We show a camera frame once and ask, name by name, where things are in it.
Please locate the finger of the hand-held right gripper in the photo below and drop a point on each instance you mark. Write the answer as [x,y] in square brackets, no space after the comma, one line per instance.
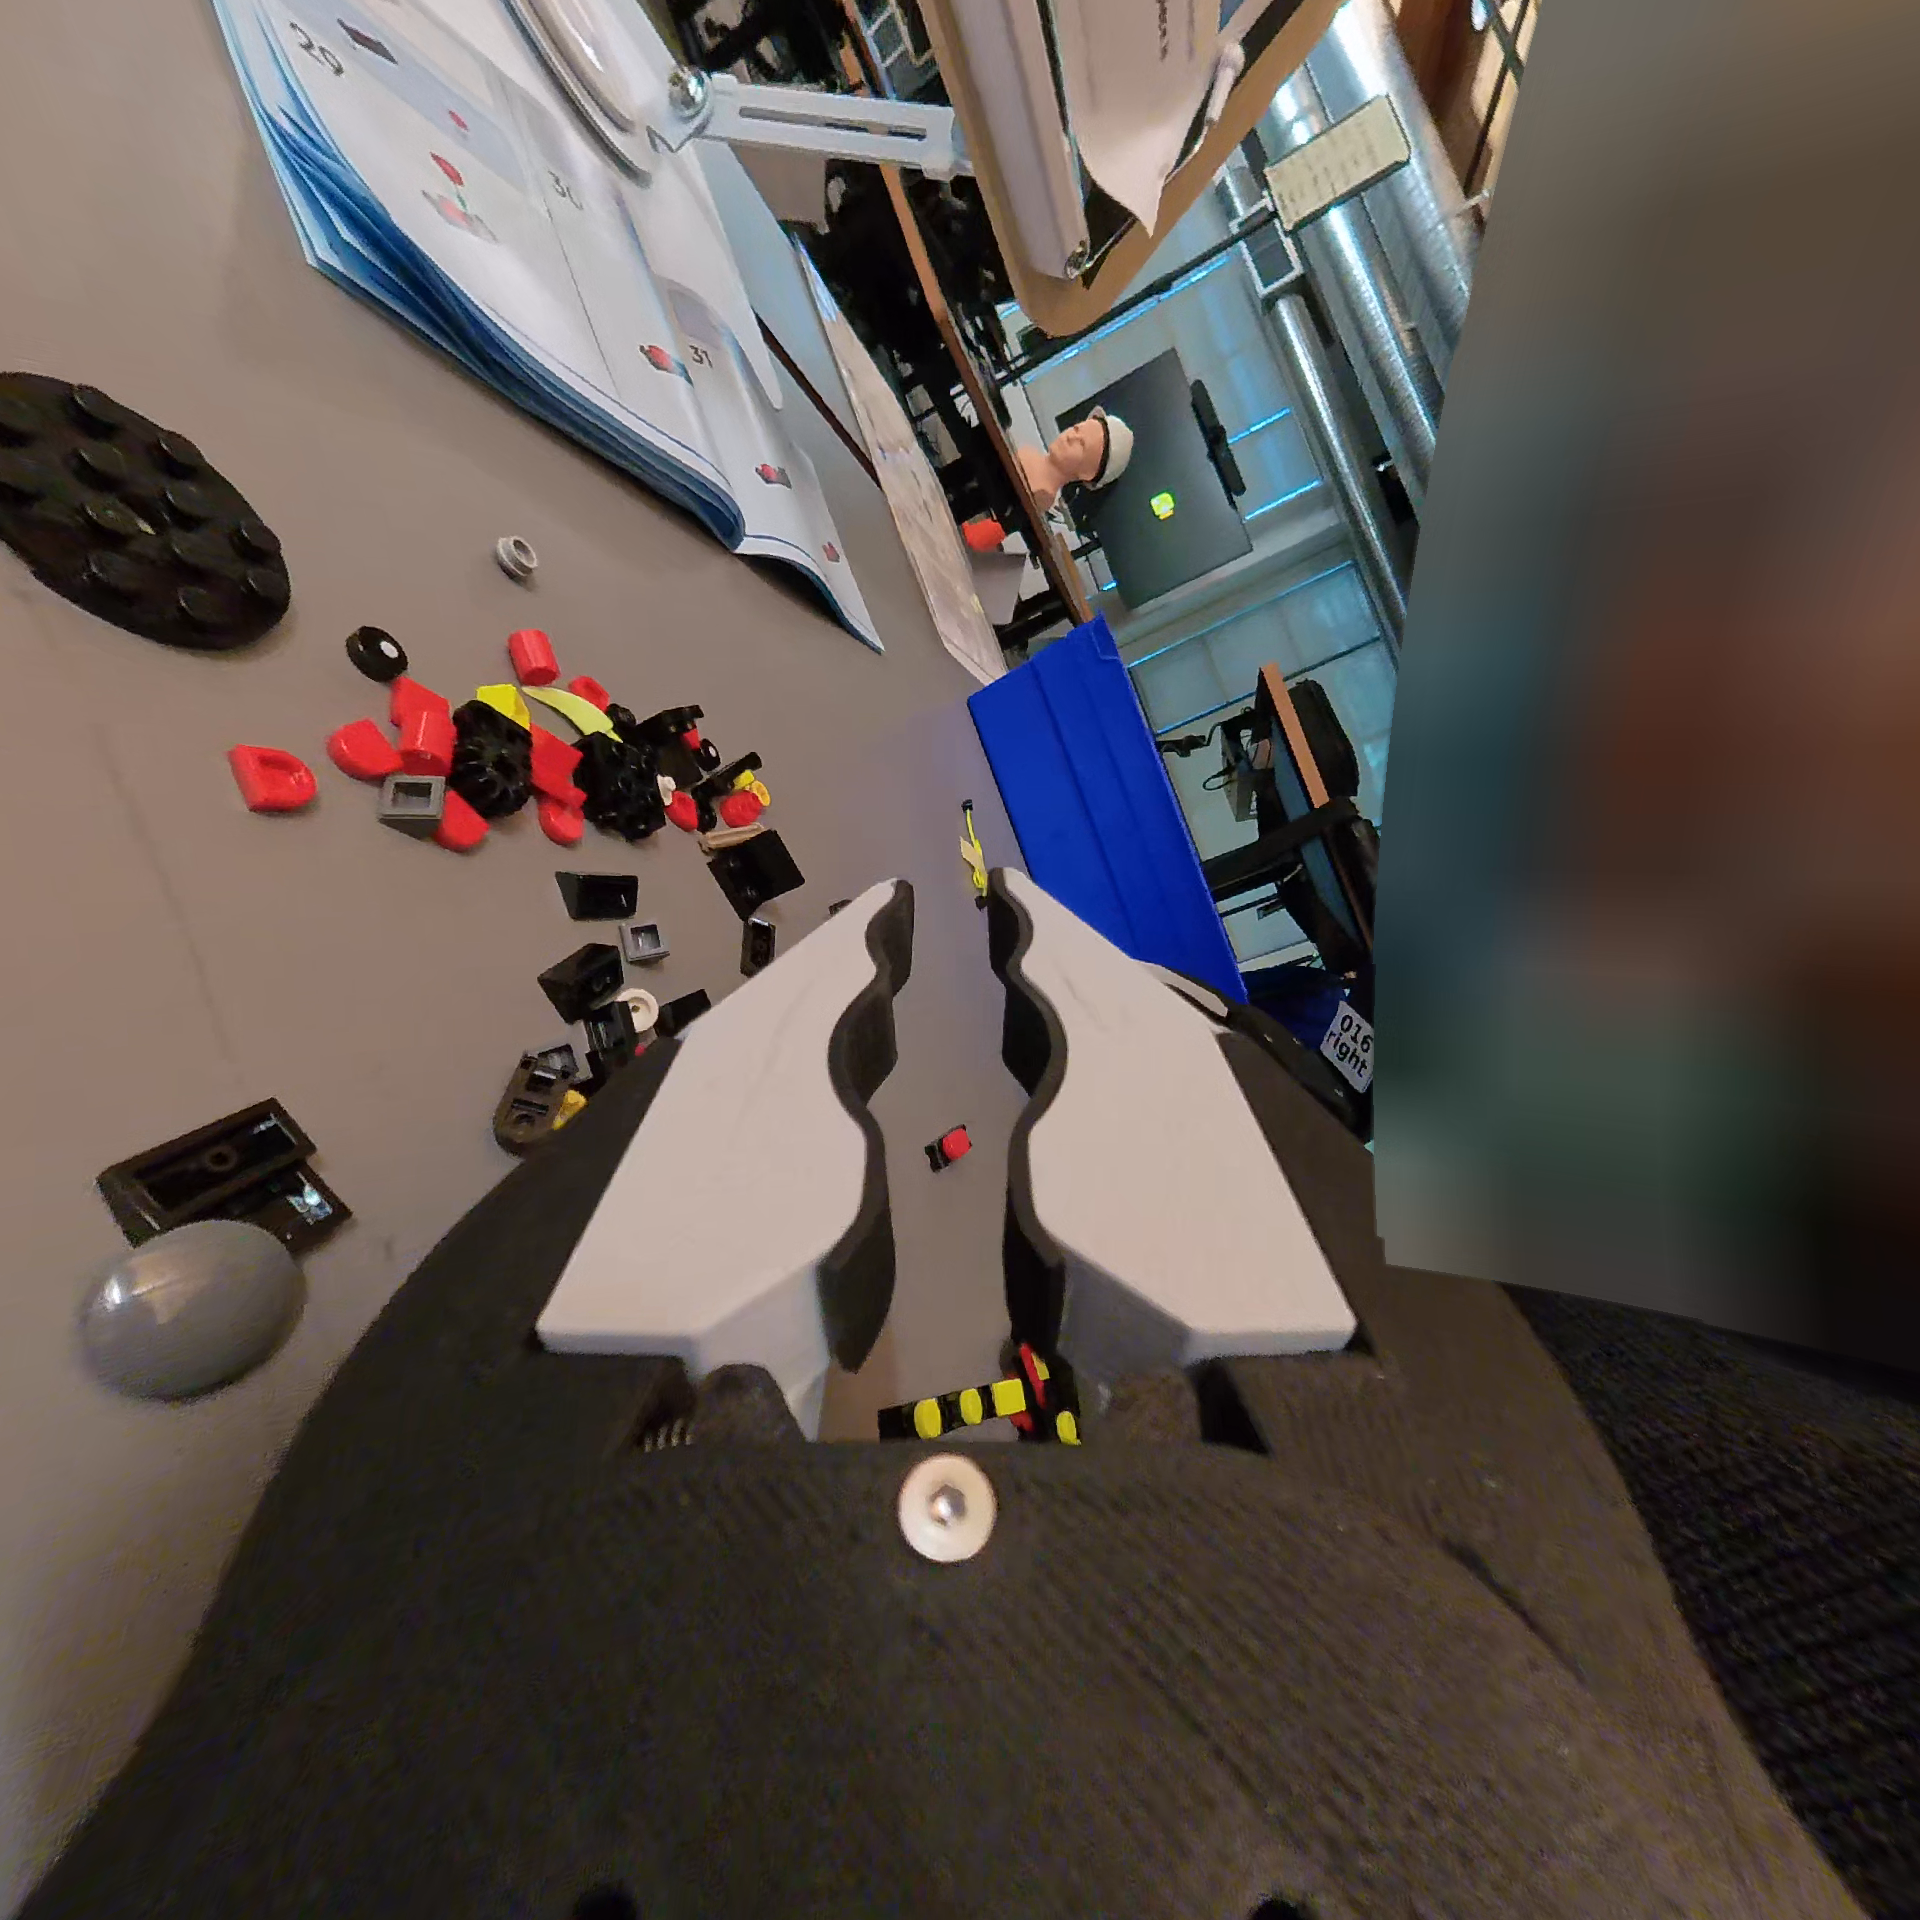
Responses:
[1202,992]

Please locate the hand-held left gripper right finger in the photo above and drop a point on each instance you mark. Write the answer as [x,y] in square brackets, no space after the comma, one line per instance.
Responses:
[1187,1186]

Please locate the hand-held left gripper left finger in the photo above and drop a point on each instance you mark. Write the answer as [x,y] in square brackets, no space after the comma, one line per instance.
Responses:
[721,1186]

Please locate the red black lego subassembly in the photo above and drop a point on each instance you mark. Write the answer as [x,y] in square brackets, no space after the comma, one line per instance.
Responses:
[948,1147]

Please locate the black yellow lego spider model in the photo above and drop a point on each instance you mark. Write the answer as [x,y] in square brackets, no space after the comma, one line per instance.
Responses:
[938,1413]

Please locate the yellow tan lego piece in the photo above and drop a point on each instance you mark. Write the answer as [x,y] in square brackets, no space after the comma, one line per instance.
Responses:
[973,854]

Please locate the pile of loose lego pieces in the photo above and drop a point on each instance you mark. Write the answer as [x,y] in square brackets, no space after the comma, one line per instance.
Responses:
[495,750]

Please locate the black rectangular lego plate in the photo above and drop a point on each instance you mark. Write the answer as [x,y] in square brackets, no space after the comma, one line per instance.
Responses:
[210,1170]

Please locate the grey round lego stud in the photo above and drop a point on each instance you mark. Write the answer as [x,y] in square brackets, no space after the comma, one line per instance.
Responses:
[517,555]

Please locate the black round lego plate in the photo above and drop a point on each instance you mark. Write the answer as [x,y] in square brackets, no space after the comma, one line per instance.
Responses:
[135,510]

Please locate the lego instruction booklet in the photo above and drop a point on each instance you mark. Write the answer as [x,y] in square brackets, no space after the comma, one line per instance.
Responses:
[525,300]

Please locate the black office chair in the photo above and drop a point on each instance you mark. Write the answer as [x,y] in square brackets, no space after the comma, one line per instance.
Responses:
[1335,870]

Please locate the blue plastic bin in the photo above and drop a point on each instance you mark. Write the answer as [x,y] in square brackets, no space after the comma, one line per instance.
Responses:
[1095,797]

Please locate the wood-edged standing desk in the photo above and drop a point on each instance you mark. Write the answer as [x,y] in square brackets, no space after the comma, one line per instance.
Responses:
[1292,735]

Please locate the dark monitor screen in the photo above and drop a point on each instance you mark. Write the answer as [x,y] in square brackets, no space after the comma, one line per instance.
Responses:
[1154,495]

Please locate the grey oval dome piece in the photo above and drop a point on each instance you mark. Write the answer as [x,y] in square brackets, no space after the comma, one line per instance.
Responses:
[189,1313]

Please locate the mannequin head white helmet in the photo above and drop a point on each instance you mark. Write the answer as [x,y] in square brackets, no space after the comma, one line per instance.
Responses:
[1089,450]

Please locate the metal pipework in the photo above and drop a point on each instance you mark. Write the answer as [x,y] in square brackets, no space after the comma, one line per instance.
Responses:
[1335,392]

